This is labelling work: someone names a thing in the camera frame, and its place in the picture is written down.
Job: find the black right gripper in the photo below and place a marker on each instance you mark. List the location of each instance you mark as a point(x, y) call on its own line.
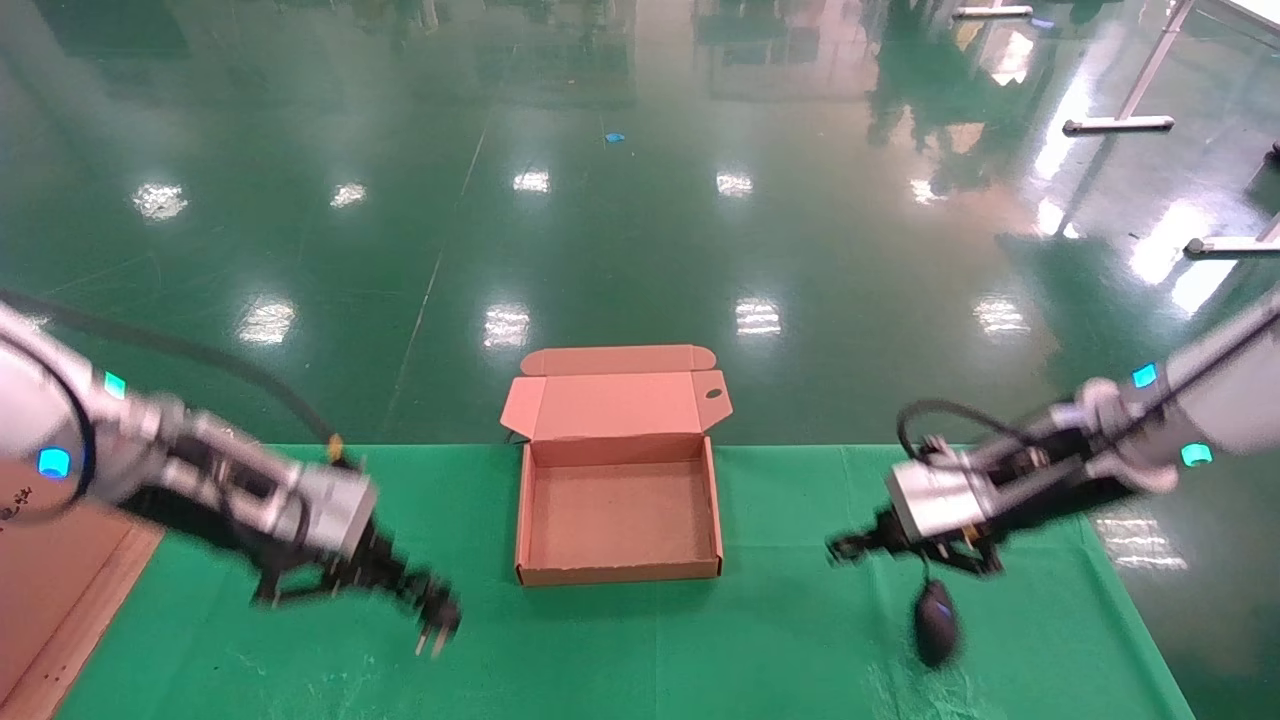
point(1040, 495)

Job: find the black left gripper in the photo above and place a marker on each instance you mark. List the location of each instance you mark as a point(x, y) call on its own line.
point(215, 525)

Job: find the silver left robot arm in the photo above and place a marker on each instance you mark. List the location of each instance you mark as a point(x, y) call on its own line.
point(30, 410)

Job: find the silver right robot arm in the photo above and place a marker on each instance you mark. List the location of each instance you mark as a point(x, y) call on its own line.
point(1230, 390)

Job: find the open brown cardboard box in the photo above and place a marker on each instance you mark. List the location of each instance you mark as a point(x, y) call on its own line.
point(620, 520)

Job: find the green table cloth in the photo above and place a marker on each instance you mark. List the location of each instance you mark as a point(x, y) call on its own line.
point(650, 650)

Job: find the white floor bar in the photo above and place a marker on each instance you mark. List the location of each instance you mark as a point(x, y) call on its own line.
point(992, 13)

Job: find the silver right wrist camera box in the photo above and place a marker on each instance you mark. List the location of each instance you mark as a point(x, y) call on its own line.
point(935, 503)

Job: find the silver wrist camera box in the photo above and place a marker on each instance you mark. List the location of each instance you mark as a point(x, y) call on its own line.
point(335, 510)
point(935, 503)

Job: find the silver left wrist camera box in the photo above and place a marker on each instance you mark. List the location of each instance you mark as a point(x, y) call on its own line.
point(335, 510)

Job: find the white table leg frame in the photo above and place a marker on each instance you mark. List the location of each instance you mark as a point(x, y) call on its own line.
point(1230, 246)
point(1120, 125)

